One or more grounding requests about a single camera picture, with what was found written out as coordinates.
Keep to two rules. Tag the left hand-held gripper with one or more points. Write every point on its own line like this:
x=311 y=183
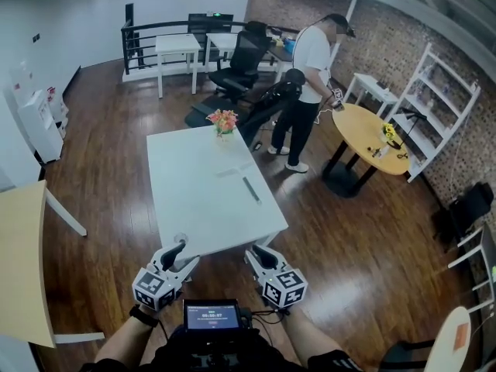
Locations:
x=155 y=289

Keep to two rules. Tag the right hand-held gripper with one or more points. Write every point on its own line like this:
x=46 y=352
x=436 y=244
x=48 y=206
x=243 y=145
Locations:
x=284 y=289

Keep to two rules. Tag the grey pen-like tool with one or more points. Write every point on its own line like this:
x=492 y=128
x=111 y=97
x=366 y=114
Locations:
x=250 y=186

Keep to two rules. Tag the person's left forearm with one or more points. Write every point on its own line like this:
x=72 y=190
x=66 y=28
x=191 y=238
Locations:
x=124 y=343

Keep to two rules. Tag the person's right forearm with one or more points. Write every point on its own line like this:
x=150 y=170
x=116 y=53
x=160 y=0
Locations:
x=310 y=335

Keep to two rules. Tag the small clear round object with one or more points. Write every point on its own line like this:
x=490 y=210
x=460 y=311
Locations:
x=180 y=238

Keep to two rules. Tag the black chest screen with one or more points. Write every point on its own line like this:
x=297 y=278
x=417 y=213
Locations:
x=211 y=316

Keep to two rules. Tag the person's black shirt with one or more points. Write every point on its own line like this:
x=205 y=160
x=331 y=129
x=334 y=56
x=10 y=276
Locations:
x=217 y=357

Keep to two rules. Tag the orange flowers in pot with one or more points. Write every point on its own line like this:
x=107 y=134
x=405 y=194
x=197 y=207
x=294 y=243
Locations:
x=222 y=122

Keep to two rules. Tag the light wooden desk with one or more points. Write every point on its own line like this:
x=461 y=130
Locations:
x=19 y=266

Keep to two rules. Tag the round wooden table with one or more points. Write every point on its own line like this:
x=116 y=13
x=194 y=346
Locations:
x=360 y=130

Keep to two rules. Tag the yellow flowers in vase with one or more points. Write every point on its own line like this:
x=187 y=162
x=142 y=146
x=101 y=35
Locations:
x=388 y=131

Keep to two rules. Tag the white water dispenser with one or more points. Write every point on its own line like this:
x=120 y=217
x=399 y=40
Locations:
x=40 y=130

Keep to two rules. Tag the white boxes with red labels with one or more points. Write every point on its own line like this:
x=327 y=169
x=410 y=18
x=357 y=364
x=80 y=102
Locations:
x=58 y=107

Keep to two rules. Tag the black office chair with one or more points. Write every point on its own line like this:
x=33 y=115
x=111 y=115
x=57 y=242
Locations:
x=240 y=64

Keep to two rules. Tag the black desk lamp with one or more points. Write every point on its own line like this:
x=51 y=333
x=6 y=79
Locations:
x=410 y=122

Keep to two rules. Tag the low white side table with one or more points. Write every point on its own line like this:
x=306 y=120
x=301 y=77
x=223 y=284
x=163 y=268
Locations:
x=372 y=87

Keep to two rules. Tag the dark desk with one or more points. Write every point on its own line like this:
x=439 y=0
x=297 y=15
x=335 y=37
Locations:
x=281 y=52

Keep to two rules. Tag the orange card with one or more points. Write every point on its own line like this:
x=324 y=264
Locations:
x=461 y=337

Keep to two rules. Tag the black bag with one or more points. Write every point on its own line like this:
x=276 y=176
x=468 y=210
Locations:
x=469 y=207

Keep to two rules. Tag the white metal rack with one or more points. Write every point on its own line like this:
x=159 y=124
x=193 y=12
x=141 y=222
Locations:
x=476 y=254

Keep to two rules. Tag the blue box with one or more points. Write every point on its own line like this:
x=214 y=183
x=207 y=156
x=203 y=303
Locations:
x=290 y=45

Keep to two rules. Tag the small white square table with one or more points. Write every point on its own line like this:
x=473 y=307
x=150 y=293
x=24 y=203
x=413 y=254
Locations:
x=176 y=45
x=221 y=39

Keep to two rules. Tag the black metal railing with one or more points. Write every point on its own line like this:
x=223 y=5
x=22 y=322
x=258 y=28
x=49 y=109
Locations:
x=131 y=41

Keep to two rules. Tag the white shelf unit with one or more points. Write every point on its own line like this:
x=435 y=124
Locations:
x=434 y=99

